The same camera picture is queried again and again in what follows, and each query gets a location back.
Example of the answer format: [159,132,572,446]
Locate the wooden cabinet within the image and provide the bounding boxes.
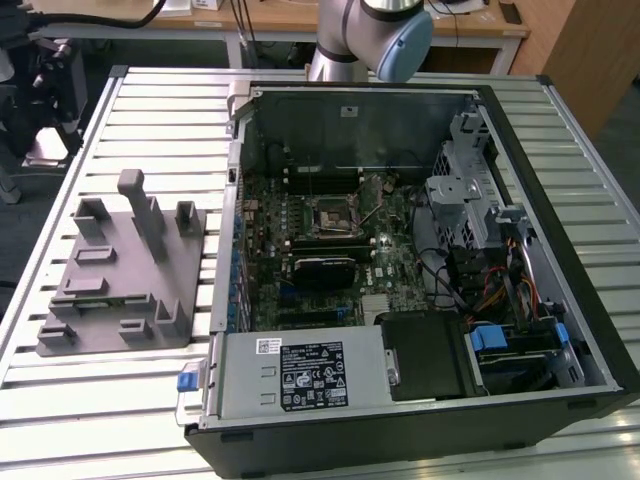
[512,0,640,139]

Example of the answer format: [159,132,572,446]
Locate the black graphics card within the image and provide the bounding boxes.
[291,255,360,292]

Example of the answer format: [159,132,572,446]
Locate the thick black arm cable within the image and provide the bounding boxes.
[27,0,169,31]

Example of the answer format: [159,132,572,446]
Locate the CPU socket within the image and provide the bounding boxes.
[309,193,364,240]

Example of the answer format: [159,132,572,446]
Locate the perforated metal disk bay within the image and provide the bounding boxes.
[424,112,504,251]

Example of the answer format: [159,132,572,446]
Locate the grey plastic parts rack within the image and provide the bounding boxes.
[34,168,207,359]

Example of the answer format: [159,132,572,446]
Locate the green motherboard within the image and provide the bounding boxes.
[234,169,441,334]

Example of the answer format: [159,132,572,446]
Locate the blue plastic latch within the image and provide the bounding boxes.
[178,363,201,394]

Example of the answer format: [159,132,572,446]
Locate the silver finned chipset heatsink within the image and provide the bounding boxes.
[360,294,394,321]

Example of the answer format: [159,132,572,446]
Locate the thin black cable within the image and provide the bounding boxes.
[413,242,454,304]

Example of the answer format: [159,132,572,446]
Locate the long black expansion slot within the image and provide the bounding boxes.
[278,309,346,325]

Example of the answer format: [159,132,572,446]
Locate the orange wire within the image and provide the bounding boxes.
[517,277,544,321]

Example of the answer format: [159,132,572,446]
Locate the wooden desk white legs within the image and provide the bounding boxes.
[29,0,531,76]

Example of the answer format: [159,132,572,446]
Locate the hard disk in blue carrier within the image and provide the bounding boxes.
[464,322,574,394]

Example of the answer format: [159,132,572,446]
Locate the silver power supply box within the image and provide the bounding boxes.
[199,329,401,431]

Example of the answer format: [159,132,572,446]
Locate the metal socket cover frame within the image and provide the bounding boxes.
[355,174,390,226]

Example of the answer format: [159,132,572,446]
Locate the black metal PC case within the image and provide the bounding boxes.
[182,79,640,480]

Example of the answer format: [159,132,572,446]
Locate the yellow wire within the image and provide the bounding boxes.
[474,284,507,314]

